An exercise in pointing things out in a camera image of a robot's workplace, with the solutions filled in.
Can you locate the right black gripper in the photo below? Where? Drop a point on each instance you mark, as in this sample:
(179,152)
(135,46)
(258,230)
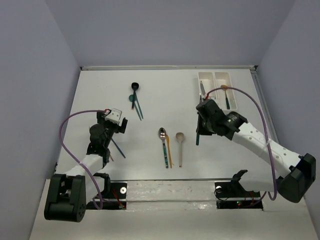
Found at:
(200,128)

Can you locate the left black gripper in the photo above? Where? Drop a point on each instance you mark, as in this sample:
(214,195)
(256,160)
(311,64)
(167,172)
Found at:
(101,120)

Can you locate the steel knife green handle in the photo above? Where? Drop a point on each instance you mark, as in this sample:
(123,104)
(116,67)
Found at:
(198,138)

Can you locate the beige wooden spoon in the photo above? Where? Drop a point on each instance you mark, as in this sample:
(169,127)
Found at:
(180,138)

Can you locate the gold spoon green handle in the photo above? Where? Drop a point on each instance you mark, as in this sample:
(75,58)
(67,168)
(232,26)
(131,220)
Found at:
(225,88)

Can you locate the orange plastic knife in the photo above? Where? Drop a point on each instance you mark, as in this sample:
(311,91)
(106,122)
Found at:
(169,151)

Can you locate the teal plastic spoon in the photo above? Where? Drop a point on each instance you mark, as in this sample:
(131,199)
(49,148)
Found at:
(135,106)

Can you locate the steel spoon green handle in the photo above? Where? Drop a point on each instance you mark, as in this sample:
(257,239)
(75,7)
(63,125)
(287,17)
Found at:
(162,135)

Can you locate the black spoon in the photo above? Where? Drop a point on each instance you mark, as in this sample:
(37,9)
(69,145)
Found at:
(134,87)

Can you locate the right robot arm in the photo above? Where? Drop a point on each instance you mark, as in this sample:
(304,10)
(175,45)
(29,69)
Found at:
(292,174)

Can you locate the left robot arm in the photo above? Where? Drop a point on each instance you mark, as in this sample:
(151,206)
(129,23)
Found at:
(70,192)

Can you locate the blue plastic knife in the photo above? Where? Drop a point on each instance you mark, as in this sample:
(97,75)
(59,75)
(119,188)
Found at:
(118,148)

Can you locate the teal plastic knife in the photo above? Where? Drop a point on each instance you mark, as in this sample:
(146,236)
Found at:
(138,104)

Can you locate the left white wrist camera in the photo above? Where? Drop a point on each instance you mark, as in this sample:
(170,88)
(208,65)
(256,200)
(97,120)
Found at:
(114,116)

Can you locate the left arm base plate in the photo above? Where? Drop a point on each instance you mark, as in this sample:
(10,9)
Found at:
(116,198)

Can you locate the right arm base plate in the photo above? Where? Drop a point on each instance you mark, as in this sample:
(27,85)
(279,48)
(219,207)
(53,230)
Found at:
(231,196)

